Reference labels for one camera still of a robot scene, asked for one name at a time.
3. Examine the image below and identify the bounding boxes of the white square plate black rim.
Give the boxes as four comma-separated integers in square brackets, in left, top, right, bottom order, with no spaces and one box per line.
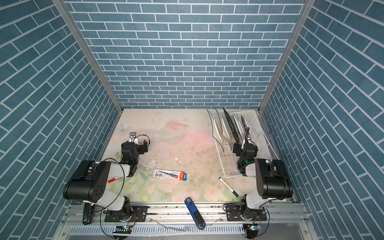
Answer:
[207,110,224,151]

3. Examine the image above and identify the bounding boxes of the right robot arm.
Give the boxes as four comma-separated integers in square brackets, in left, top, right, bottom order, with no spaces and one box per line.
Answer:
[233,141,294,221]

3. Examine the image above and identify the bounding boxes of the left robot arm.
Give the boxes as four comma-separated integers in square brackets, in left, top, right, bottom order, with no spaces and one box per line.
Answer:
[63,140,150,225]

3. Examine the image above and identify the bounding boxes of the white round plate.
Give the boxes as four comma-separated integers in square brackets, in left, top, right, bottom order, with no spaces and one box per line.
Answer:
[233,115,245,140]

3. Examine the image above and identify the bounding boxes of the black patterned round plate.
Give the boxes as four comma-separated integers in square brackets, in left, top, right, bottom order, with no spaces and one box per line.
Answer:
[241,116,251,137]

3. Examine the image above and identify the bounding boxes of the black white marker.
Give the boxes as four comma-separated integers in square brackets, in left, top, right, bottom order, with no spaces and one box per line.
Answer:
[219,177,239,197]

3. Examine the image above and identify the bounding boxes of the blue white pen box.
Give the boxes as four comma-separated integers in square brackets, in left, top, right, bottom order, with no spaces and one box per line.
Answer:
[152,169,187,181]

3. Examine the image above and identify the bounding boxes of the red marker pen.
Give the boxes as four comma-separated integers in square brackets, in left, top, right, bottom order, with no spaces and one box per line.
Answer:
[108,177,122,184]

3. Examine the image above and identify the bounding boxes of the blue black stapler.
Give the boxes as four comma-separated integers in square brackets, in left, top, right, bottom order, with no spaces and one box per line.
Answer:
[185,197,206,230]

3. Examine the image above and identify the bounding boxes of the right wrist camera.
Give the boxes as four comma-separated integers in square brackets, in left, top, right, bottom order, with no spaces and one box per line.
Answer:
[242,132,249,150]

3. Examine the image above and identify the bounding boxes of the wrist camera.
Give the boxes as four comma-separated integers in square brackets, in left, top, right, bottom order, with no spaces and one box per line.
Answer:
[242,132,249,150]
[129,132,139,145]

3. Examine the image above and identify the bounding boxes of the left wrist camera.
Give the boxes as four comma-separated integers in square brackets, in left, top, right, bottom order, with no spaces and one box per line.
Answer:
[129,132,139,145]

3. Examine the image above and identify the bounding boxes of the white wire dish rack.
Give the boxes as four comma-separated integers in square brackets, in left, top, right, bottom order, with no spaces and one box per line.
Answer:
[207,109,277,178]

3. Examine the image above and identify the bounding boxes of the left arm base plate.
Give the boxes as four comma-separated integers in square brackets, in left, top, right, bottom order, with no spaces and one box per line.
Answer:
[105,206,148,223]

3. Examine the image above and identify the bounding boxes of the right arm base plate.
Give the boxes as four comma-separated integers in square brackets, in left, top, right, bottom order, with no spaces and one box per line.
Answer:
[223,204,267,222]

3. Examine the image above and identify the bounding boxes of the aluminium mounting rail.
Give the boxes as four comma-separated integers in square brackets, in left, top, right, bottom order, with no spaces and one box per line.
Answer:
[55,202,310,240]

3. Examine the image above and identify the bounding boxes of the white slotted cable duct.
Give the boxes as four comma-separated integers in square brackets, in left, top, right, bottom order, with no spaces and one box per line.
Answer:
[69,224,245,237]

